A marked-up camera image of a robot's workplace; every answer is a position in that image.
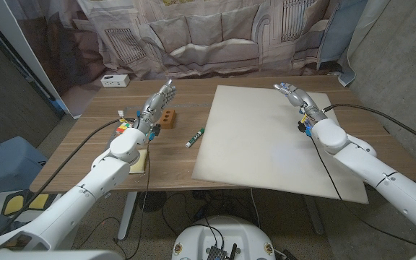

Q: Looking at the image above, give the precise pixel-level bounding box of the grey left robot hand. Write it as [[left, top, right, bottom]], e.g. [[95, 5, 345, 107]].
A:
[[131, 79, 177, 137]]

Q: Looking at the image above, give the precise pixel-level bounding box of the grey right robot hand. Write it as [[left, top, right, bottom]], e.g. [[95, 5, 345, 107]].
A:
[[273, 82, 329, 126]]

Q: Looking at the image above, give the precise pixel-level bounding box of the white memory foam sheet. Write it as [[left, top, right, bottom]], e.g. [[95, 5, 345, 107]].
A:
[[191, 84, 370, 205]]

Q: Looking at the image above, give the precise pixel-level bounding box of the wooden block with holes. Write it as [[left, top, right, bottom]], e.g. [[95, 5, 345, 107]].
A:
[[158, 108, 177, 130]]

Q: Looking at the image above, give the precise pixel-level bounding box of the green and white marker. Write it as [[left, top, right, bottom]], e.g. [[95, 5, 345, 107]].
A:
[[185, 127, 206, 149]]

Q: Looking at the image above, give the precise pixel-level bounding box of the colourful puzzle cube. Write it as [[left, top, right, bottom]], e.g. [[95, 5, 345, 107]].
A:
[[116, 121, 132, 137]]

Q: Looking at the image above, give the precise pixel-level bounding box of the white power box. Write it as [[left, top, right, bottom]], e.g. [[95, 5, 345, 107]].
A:
[[100, 74, 131, 88]]

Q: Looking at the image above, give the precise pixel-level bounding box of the printed sofa backdrop cloth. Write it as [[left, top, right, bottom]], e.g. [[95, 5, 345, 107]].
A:
[[5, 0, 370, 118]]

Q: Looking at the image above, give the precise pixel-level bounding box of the round black floor base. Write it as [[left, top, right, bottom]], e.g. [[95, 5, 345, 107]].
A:
[[138, 191, 168, 213]]

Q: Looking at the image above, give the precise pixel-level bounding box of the white table leg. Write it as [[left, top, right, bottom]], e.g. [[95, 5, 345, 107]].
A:
[[116, 191, 139, 240]]

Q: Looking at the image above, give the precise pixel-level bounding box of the grey table leg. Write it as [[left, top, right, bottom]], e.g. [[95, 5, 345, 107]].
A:
[[300, 194, 325, 236]]

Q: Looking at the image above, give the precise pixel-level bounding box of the white partition panel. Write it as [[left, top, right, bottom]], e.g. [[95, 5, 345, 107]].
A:
[[0, 0, 82, 119]]

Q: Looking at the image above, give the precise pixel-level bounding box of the white robot torso base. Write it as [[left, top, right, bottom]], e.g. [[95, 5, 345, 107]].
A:
[[171, 215, 277, 260]]

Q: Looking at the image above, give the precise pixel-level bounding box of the blue plastic bin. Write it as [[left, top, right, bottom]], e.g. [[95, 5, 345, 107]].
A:
[[0, 136, 48, 198]]

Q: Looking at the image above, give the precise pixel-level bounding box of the yellow and black floor mat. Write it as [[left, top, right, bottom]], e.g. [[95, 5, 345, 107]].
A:
[[0, 189, 52, 217]]

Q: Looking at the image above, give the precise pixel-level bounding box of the white robot chest edge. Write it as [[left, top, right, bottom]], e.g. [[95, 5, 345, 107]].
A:
[[0, 250, 124, 260]]

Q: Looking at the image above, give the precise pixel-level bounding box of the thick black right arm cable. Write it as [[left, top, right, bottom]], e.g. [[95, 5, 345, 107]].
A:
[[322, 103, 416, 152]]

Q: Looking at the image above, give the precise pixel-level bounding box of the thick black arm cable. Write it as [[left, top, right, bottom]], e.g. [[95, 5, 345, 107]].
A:
[[322, 103, 416, 152], [1, 117, 137, 233]]

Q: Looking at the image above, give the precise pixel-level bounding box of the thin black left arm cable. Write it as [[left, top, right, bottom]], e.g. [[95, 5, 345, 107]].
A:
[[126, 139, 152, 260]]

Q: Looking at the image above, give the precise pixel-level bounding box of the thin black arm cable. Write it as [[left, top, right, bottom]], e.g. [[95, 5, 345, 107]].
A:
[[307, 134, 416, 251], [126, 139, 152, 260]]

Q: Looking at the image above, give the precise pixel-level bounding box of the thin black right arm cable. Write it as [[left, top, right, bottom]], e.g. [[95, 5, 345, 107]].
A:
[[307, 134, 416, 251]]

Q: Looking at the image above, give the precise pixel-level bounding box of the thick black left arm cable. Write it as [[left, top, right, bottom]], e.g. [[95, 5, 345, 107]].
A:
[[1, 117, 137, 233]]

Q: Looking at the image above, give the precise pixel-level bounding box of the black floor cable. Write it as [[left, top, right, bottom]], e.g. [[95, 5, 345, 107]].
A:
[[71, 216, 128, 260]]

